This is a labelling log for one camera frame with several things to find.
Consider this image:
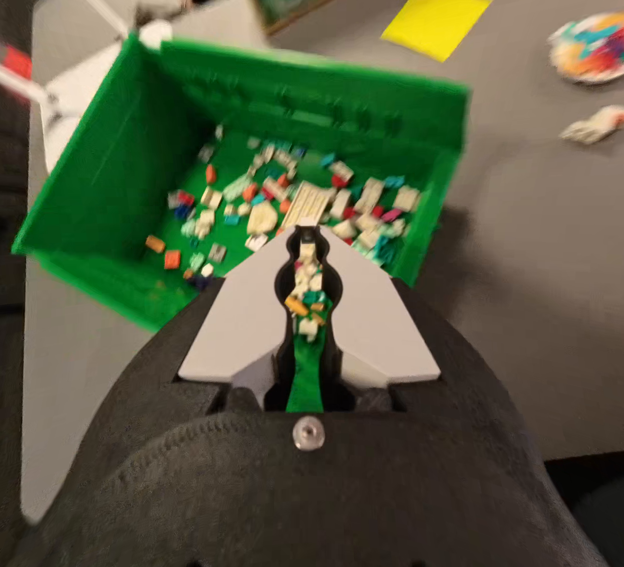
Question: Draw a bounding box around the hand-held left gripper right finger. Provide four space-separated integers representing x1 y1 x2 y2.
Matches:
318 225 442 410

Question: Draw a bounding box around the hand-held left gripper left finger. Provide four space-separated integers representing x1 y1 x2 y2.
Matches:
177 225 300 410

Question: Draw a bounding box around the small white toy brick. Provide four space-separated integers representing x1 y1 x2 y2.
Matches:
296 217 320 257

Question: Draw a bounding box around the pile of toy bricks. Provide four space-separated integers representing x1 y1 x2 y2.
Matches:
144 123 425 341

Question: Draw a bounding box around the green plastic bin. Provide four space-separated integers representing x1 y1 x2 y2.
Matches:
11 33 471 413

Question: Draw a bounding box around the white brick assembly teal brick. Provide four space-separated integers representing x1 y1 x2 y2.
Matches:
560 105 624 145

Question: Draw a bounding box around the round rainbow brick plate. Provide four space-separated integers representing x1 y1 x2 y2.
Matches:
547 11 624 86

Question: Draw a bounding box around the wooden book stand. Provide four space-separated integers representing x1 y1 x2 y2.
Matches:
0 0 174 173

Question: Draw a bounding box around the person's leg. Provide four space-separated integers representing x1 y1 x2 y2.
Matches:
545 460 624 567

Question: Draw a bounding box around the yellow sticky note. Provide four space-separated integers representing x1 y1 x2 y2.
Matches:
380 0 495 63

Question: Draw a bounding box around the orange traffic cone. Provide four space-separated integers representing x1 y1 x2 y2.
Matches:
0 43 33 81

